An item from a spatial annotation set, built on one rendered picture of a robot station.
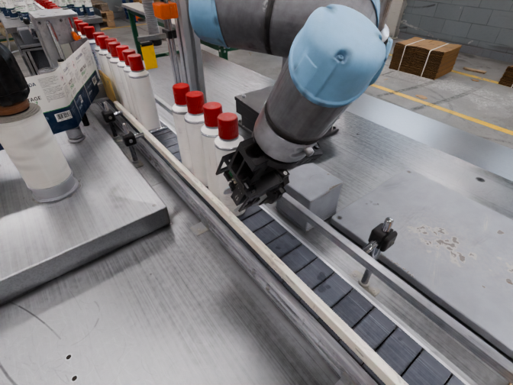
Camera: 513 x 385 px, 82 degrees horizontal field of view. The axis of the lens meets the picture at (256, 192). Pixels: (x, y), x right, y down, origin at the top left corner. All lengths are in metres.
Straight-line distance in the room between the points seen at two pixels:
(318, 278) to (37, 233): 0.52
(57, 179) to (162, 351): 0.41
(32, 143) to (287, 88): 0.52
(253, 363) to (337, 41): 0.42
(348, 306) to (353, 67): 0.35
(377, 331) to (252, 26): 0.43
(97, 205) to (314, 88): 0.54
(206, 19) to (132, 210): 0.40
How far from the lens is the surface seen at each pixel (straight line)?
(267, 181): 0.41
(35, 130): 0.68
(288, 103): 0.29
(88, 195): 0.73
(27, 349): 0.61
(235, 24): 0.39
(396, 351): 0.48
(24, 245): 0.68
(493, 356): 0.44
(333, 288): 0.50
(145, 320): 0.55
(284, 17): 0.37
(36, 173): 0.72
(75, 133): 0.95
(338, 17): 0.29
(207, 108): 0.52
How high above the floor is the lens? 1.29
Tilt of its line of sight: 40 degrees down
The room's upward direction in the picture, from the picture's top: straight up
